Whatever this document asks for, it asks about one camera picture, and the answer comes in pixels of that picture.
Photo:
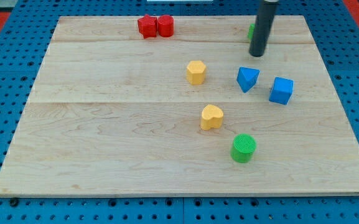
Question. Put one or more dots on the red cylinder block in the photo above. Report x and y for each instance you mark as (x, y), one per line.
(165, 25)

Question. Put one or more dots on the green cylinder block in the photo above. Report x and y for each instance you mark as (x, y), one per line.
(243, 148)

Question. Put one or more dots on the yellow heart block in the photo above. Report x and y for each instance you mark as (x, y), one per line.
(211, 117)

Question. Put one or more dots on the blue triangle block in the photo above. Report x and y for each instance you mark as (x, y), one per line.
(247, 78)

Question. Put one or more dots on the light wooden board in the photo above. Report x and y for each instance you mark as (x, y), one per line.
(112, 115)

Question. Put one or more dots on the red star block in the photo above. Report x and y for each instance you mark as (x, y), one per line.
(147, 26)

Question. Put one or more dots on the yellow hexagon block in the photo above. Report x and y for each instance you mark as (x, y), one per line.
(196, 70)

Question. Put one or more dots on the blue cube block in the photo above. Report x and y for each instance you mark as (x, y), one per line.
(281, 90)

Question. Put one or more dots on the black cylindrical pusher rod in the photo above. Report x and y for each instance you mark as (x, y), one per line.
(262, 27)

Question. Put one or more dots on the green star block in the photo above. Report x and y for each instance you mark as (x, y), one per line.
(251, 31)

